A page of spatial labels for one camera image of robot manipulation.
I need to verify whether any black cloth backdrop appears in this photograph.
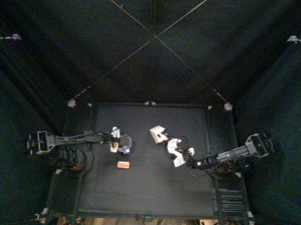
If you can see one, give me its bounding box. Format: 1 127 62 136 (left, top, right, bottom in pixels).
0 0 301 225

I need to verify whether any thin diagonal brace cord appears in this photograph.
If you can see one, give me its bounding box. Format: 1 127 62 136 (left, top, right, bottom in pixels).
108 0 228 105
72 0 208 102

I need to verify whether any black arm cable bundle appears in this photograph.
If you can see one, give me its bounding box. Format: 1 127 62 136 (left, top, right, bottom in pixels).
57 144 96 177
189 159 251 178

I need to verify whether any black plate with white print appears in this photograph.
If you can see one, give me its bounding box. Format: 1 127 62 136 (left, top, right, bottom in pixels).
217 188 244 214

